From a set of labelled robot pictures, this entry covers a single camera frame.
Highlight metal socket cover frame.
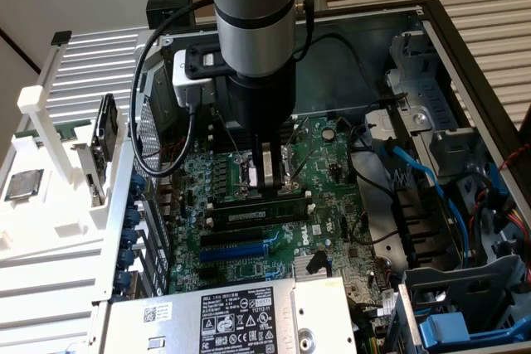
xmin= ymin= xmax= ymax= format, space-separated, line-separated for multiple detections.
xmin=284 ymin=115 xmax=313 ymax=184

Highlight black wire with plug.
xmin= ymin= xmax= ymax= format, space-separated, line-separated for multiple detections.
xmin=295 ymin=32 xmax=410 ymax=107

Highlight green graphics card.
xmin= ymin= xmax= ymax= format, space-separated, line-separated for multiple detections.
xmin=12 ymin=119 xmax=110 ymax=209

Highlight white parts rack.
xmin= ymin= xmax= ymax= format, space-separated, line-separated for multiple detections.
xmin=0 ymin=85 xmax=128 ymax=266

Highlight open grey PC case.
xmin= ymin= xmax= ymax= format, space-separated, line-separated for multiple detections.
xmin=89 ymin=0 xmax=531 ymax=354

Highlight green motherboard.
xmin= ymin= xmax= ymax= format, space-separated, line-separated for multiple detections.
xmin=159 ymin=115 xmax=399 ymax=318

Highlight metal port block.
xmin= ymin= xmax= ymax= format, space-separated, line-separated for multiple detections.
xmin=156 ymin=161 xmax=180 ymax=225

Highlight thin metal locking lever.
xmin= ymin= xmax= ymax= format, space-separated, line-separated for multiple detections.
xmin=210 ymin=108 xmax=244 ymax=164

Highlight long blue expansion slot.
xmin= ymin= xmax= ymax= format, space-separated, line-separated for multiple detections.
xmin=197 ymin=241 xmax=270 ymax=264

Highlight red yellow power wires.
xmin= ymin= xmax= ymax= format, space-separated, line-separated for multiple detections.
xmin=493 ymin=198 xmax=531 ymax=243

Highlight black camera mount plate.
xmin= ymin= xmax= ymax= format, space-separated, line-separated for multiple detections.
xmin=183 ymin=44 xmax=228 ymax=80

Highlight long blue disk wire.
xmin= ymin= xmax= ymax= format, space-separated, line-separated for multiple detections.
xmin=378 ymin=138 xmax=476 ymax=266

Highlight silver power supply with label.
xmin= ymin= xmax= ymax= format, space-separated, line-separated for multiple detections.
xmin=97 ymin=274 xmax=358 ymax=354

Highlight thick black wire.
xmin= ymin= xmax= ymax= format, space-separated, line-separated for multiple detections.
xmin=347 ymin=119 xmax=398 ymax=201

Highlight metal CPU socket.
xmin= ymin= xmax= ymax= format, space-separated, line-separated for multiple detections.
xmin=231 ymin=148 xmax=302 ymax=200

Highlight black wire connector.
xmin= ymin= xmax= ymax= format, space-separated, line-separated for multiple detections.
xmin=307 ymin=249 xmax=329 ymax=275

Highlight thin black wire loop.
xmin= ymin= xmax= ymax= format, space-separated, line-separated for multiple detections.
xmin=350 ymin=211 xmax=403 ymax=247

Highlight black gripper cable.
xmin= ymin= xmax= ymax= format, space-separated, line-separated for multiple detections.
xmin=295 ymin=0 xmax=316 ymax=63

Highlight grey metal drive cage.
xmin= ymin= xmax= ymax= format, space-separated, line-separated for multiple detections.
xmin=397 ymin=254 xmax=531 ymax=354

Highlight red black twisted wire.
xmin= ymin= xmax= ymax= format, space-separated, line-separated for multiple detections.
xmin=139 ymin=139 xmax=187 ymax=214
xmin=496 ymin=143 xmax=531 ymax=172

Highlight black camera cable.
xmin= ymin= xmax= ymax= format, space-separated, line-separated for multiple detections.
xmin=130 ymin=0 xmax=217 ymax=177

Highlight black box device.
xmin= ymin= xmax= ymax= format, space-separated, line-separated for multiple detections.
xmin=145 ymin=0 xmax=197 ymax=28

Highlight blue plastic latch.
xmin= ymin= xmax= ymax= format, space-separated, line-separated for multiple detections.
xmin=417 ymin=311 xmax=531 ymax=350

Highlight short blue disk wire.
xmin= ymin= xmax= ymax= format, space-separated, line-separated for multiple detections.
xmin=487 ymin=161 xmax=515 ymax=216

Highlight long black expansion slot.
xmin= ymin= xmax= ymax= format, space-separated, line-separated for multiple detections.
xmin=200 ymin=228 xmax=266 ymax=249

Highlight silver CPU chip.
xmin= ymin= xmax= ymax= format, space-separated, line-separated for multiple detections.
xmin=2 ymin=169 xmax=46 ymax=202

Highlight black RAM slot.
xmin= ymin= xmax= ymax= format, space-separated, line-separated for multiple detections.
xmin=207 ymin=216 xmax=312 ymax=234
xmin=211 ymin=127 xmax=295 ymax=140
xmin=211 ymin=121 xmax=296 ymax=133
xmin=212 ymin=133 xmax=294 ymax=147
xmin=206 ymin=191 xmax=314 ymax=211

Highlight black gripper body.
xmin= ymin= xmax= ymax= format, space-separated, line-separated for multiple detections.
xmin=226 ymin=60 xmax=297 ymax=138

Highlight black end cap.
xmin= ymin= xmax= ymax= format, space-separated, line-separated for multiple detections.
xmin=49 ymin=30 xmax=73 ymax=47

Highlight silver finned heat sink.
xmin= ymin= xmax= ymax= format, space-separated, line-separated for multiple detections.
xmin=293 ymin=253 xmax=329 ymax=279

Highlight grey metal disk bay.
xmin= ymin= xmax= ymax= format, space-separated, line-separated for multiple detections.
xmin=385 ymin=30 xmax=489 ymax=179

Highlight black plastic shroud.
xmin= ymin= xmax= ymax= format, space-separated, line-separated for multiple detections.
xmin=392 ymin=187 xmax=462 ymax=269

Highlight green RAM stick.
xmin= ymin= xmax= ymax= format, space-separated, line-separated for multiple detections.
xmin=213 ymin=199 xmax=311 ymax=226

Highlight black disk drive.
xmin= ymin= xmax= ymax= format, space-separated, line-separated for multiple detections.
xmin=93 ymin=94 xmax=120 ymax=162

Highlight yellow green wire bundle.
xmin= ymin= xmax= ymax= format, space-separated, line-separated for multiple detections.
xmin=350 ymin=312 xmax=389 ymax=354

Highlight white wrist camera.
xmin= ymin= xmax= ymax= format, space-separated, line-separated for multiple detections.
xmin=171 ymin=50 xmax=217 ymax=109

